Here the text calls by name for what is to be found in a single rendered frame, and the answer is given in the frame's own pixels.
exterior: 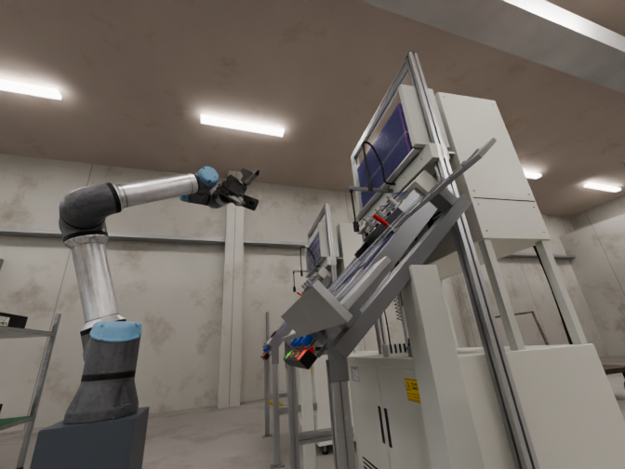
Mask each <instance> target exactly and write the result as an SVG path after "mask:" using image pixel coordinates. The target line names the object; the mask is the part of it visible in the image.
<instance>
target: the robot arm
mask: <svg viewBox="0 0 625 469"><path fill-rule="evenodd" d="M241 173H242V175H243V177H242V178H241V182H242V183H241V182H240V180H238V179H237V178H235V177H234V176H233V175H232V174H231V175H229V176H228V177H226V178H225V180H224V181H223V183H222V184H218V186H217V188H216V190H212V188H213V187H214V186H215V185H216V183H217V182H218V180H219V174H218V172H217V171H216V170H215V169H214V168H212V167H202V168H201V169H200V170H199V171H198V172H194V173H187V174H181V175H176V176H169V177H164V178H158V179H152V180H146V181H135V182H129V183H123V184H117V185H115V184H113V183H111V182H107V183H101V184H96V185H90V186H87V187H83V188H79V189H77V190H74V191H72V192H70V193H68V194H66V195H65V196H64V197H63V198H62V199H61V201H60V206H59V212H60V218H59V228H60V231H61V234H62V239H63V244H64V246H66V247H67V248H70V249H71V250H72V254H73V264H74V269H75V273H76V279H77V284H78V288H79V293H80V299H81V303H82V308H83V314H84V319H85V325H84V326H83V327H82V329H81V330H80V334H81V340H82V345H83V359H84V361H85V364H84V369H83V374H82V379H81V383H80V386H79V388H78V390H77V392H76V394H75V396H74V397H73V400H72V402H71V404H70V406H69V407H68V408H67V410H66V412H65V415H64V420H63V423H64V424H81V423H90V422H103V421H108V420H113V419H118V418H122V417H125V416H129V415H132V414H135V413H137V412H138V407H139V400H138V395H137V390H136V385H135V373H136V367H137V361H138V354H139V348H140V336H141V334H142V331H141V327H142V325H141V323H140V322H128V321H126V318H125V317H122V316H120V315H119V312H118V308H117V303H116V298H115V294H114V290H113V281H112V277H111V272H110V268H109V263H108V259H107V254H106V249H105V246H104V244H105V243H106V242H107V241H108V240H109V236H108V232H107V227H106V222H105V220H106V217H108V216H110V215H113V214H115V213H119V212H122V210H123V209H124V208H129V207H134V206H138V205H142V204H147V203H152V202H155V201H160V200H165V199H168V198H173V197H178V196H179V197H180V200H181V201H184V202H188V203H194V204H199V205H204V206H209V207H210V208H221V207H223V206H225V205H228V204H230V203H234V204H235V205H236V206H238V207H244V208H248V209H251V210H254V211H255V210H256V208H257V206H258V203H259V200H258V199H255V198H253V197H250V196H248V195H245V192H246V189H247V186H248V185H249V184H250V183H251V182H252V181H253V180H254V179H256V178H257V177H258V175H259V169H257V170H256V171H254V172H253V171H250V170H248V169H245V168H242V169H241Z"/></svg>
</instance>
